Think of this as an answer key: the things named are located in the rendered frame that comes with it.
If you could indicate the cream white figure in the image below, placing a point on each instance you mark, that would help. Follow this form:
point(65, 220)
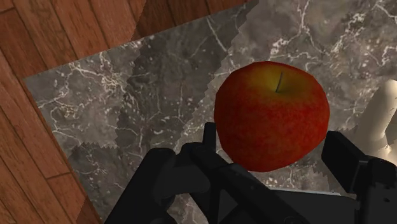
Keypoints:
point(380, 121)

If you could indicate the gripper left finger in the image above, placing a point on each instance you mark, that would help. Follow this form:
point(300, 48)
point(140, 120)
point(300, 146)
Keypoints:
point(198, 173)

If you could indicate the red apple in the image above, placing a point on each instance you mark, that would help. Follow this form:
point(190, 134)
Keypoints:
point(271, 116)

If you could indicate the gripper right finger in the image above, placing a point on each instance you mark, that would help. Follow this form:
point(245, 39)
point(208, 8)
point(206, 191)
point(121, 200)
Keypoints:
point(356, 167)

